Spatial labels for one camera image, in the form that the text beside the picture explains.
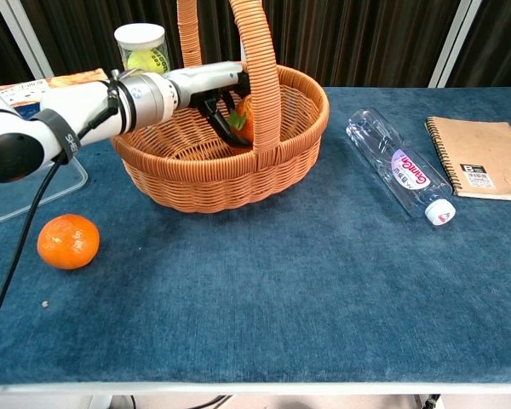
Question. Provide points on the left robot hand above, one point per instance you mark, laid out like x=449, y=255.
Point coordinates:
x=208, y=81

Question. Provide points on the dark pleated curtain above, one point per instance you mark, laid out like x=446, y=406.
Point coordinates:
x=366, y=42

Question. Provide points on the white partition post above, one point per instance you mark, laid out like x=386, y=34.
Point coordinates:
x=455, y=42
x=24, y=38

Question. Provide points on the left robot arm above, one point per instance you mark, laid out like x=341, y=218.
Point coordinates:
x=93, y=98

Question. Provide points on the clear plastic water bottle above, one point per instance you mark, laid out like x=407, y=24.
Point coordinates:
x=404, y=170

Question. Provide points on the blue orange biscuit box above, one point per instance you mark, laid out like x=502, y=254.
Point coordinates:
x=21, y=96

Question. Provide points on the plain orange without leaf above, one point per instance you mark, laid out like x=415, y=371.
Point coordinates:
x=68, y=243

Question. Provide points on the clear plastic food container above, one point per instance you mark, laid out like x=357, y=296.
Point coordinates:
x=8, y=200

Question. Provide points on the orange with green leaf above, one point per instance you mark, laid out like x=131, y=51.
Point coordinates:
x=246, y=121

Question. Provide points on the blue table cloth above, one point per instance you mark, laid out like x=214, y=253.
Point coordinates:
x=238, y=298

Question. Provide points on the brown spiral notebook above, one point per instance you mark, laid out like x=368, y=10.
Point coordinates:
x=481, y=149

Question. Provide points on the clear jar with white lid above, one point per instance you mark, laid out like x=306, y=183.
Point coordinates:
x=140, y=38

